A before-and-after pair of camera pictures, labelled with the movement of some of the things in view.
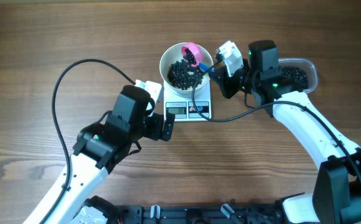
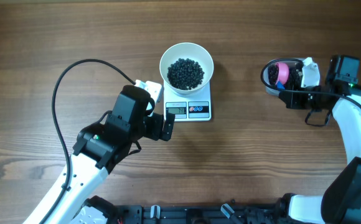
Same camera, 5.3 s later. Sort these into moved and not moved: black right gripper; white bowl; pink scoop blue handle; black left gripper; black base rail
Moved: black right gripper; pink scoop blue handle
Not moved: white bowl; black left gripper; black base rail
